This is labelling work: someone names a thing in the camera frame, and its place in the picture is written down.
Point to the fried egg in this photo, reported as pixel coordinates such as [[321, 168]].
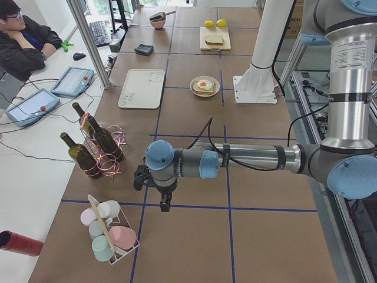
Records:
[[204, 85]]

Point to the white plate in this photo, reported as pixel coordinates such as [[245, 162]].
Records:
[[204, 77]]

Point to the cream bear tray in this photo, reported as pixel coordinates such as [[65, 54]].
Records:
[[142, 89]]

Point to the white cup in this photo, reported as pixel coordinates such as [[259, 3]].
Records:
[[109, 209]]

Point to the grey cup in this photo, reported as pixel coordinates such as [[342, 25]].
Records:
[[95, 229]]

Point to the pale pink cup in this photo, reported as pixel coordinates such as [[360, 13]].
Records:
[[87, 217]]

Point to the mint green cup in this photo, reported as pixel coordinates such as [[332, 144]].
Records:
[[101, 249]]

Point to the green wine bottle middle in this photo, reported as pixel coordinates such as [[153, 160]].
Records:
[[105, 140]]

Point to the green wine bottle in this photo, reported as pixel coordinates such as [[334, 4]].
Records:
[[82, 116], [105, 140], [82, 157]]

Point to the green wine bottle front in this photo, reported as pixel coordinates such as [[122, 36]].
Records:
[[82, 157]]

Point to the green wine bottle back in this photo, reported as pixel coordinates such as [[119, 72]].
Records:
[[82, 116]]

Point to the blue teach pendant far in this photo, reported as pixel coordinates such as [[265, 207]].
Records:
[[73, 82]]

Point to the blue teach pendant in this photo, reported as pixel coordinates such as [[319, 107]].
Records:
[[32, 108], [73, 82]]

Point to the grey folded cloth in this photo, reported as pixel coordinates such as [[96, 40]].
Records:
[[144, 50]]

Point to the red cylinder bottle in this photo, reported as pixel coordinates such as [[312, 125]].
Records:
[[14, 242]]

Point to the blue teach pendant near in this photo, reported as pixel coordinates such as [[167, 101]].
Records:
[[32, 108]]

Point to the wooden cutting board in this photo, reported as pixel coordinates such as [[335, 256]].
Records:
[[215, 31]]

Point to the black computer mouse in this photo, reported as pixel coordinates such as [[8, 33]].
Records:
[[78, 56]]

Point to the black keyboard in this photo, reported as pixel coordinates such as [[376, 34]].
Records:
[[100, 33]]

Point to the pink bowl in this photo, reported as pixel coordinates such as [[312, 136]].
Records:
[[157, 23]]

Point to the yellow lemon half left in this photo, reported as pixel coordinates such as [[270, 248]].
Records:
[[209, 24]]

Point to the yellow lemon half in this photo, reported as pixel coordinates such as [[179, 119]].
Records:
[[209, 24], [221, 23]]

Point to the metal scoop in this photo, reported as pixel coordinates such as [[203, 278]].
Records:
[[160, 16]]

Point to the green clamp toy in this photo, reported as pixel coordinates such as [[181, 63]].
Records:
[[65, 44]]

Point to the yellow lemon half right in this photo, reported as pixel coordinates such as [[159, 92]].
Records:
[[221, 23]]

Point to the seated person black jacket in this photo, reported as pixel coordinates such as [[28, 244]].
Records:
[[25, 44]]

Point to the white wire cup rack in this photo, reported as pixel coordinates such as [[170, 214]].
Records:
[[107, 224]]

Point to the copper wire bottle rack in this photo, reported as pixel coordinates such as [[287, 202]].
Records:
[[109, 156]]

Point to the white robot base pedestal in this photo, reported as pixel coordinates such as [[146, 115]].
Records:
[[256, 85]]

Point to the aluminium frame post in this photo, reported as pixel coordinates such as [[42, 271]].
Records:
[[81, 22]]

